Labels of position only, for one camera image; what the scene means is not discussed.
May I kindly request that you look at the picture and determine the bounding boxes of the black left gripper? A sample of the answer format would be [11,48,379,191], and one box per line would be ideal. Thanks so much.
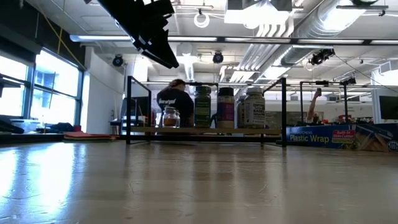
[98,0,180,70]

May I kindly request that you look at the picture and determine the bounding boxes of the garlic powder bottle purple label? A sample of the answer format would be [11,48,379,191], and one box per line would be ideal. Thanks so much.
[216,86,236,129]

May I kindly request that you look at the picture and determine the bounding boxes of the person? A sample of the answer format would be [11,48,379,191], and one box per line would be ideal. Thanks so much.
[305,88,323,124]
[156,78,196,128]

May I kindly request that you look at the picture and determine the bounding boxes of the white ceiling pipes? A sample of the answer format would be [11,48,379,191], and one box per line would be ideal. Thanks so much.
[238,15,295,74]

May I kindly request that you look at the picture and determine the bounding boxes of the red notebook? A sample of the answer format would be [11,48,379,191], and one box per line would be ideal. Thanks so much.
[63,131,118,141]

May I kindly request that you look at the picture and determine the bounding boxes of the large window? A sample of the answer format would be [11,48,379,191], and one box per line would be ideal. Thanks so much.
[0,49,85,125]

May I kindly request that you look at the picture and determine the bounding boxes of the blue plastic wrap box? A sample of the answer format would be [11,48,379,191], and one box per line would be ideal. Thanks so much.
[285,123,398,153]

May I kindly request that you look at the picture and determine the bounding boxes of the black monitor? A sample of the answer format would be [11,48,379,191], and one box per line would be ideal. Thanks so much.
[378,95,398,121]

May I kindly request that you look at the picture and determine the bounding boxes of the white cable coil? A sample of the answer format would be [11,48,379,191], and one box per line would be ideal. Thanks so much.
[193,8,211,29]

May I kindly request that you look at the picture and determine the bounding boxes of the wooden shelf black metal frame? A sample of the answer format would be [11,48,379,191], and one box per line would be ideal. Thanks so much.
[126,75,287,147]

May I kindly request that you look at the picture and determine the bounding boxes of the small silver ventilation duct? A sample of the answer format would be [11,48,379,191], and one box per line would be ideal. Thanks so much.
[281,45,335,68]

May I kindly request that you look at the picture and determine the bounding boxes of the large silver ventilation duct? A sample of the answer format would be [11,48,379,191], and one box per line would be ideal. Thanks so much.
[292,0,358,40]

